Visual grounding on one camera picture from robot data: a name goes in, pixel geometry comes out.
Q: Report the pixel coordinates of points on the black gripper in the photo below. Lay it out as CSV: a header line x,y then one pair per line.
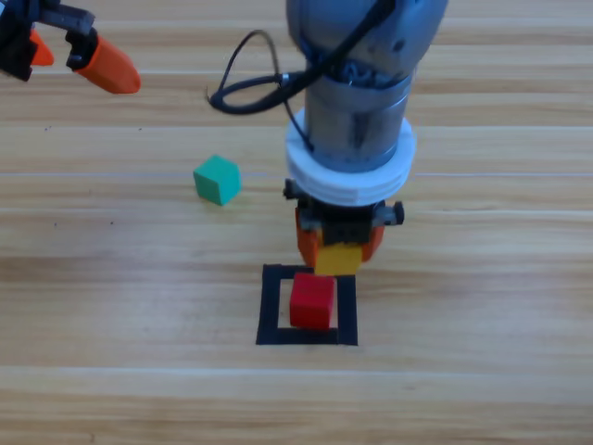
x,y
16,41
347,229

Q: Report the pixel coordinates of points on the yellow wooden cube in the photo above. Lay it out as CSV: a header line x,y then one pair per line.
x,y
338,260

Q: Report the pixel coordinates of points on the red wooden cube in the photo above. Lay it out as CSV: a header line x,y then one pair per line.
x,y
311,303

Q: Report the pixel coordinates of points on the green wooden cube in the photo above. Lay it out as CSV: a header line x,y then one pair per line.
x,y
218,181

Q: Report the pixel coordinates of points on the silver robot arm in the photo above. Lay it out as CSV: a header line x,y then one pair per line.
x,y
398,28

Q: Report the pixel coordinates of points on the black tape square outline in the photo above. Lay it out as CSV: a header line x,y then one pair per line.
x,y
268,315

